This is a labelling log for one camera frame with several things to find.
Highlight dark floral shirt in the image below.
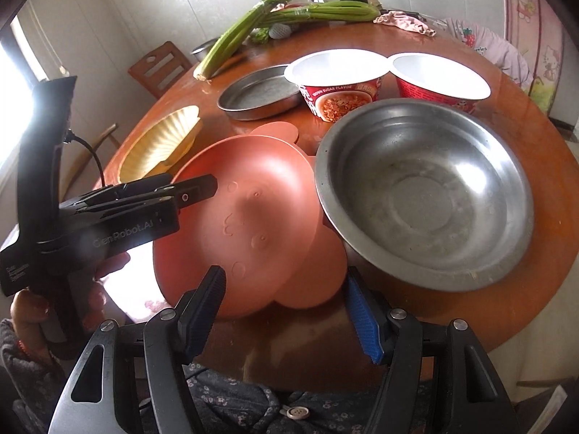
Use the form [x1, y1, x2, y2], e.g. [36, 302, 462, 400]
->
[0, 317, 436, 434]

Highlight yellow scalloped plate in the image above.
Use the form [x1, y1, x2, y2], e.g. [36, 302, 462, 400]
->
[119, 105, 203, 182]

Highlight steel pan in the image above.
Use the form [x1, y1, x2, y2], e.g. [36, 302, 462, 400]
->
[217, 64, 303, 122]

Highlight pink child garment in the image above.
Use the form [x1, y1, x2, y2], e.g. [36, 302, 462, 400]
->
[444, 18, 532, 92]

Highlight large celery bunch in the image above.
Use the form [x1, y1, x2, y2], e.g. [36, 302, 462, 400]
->
[193, 0, 288, 81]

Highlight orange pig-face plate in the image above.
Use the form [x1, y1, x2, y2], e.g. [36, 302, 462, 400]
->
[153, 122, 346, 319]

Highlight person's left hand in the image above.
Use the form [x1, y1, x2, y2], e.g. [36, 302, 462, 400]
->
[9, 252, 132, 365]

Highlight foam-netted fruit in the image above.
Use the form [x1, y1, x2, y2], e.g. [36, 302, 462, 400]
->
[268, 24, 292, 40]

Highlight steel bowl far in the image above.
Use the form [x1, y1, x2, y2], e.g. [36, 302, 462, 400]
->
[190, 37, 219, 62]

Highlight red instant noodle cup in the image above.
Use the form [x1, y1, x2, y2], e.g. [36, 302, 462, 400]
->
[284, 49, 390, 123]

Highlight pink patterned cloth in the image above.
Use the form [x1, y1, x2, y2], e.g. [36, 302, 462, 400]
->
[373, 10, 437, 37]

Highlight red wooden chair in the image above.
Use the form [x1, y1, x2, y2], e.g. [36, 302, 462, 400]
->
[128, 41, 193, 99]

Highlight large steel bowl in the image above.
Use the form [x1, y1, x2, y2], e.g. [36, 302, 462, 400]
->
[315, 99, 534, 292]

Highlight black cable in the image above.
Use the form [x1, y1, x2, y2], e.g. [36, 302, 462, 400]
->
[64, 130, 108, 188]

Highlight hello kitty pink door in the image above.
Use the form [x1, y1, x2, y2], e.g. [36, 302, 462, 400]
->
[504, 0, 564, 115]

